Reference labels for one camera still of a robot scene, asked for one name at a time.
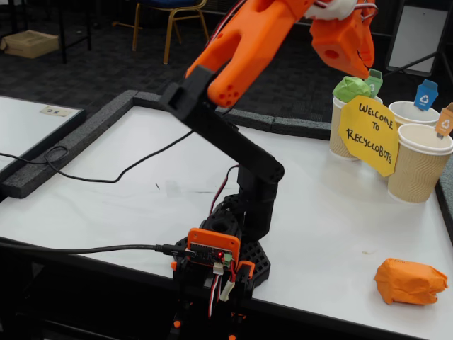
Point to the paper cup with green tag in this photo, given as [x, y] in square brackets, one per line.
[334, 141]

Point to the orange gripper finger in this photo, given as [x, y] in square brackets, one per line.
[367, 46]
[357, 69]

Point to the white camera mount wrap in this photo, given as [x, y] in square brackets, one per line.
[336, 8]

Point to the green paper ball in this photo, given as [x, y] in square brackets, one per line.
[348, 88]

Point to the paper cup with blue tag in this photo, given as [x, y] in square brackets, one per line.
[407, 111]

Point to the orange paper ball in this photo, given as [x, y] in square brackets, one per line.
[407, 283]

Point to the paper cup with orange tag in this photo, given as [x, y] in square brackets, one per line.
[417, 177]

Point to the gold frame blue seat chair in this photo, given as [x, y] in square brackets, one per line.
[166, 3]

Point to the green recycling bin tag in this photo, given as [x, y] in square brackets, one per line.
[375, 85]

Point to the white board black frame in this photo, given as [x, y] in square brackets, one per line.
[21, 127]

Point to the orange controller board housing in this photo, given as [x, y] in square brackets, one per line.
[212, 241]

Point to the small paper label sticker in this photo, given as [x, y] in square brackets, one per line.
[54, 111]

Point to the white panel on black stand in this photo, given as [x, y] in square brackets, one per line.
[421, 35]

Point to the brown cardboard box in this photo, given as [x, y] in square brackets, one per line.
[30, 44]

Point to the orange and black robot arm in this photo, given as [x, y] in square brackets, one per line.
[247, 35]

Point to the yellow welcome paper sign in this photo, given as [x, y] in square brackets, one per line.
[371, 138]

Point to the black foam border strip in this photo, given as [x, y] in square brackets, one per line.
[446, 202]
[301, 124]
[70, 141]

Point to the black robot base clamp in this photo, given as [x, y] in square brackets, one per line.
[255, 255]

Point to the blue recycling bin tag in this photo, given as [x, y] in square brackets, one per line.
[426, 96]

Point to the orange recycling bin tag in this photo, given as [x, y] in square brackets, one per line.
[445, 122]

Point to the black table legs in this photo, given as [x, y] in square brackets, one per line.
[63, 35]

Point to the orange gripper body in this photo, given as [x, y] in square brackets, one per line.
[340, 50]

